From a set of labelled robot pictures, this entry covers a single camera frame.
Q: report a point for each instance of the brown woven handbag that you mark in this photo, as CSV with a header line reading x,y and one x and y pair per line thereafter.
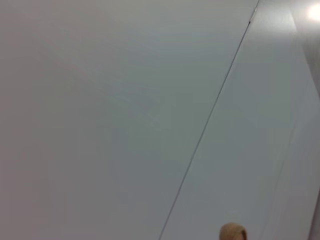
x,y
232,231

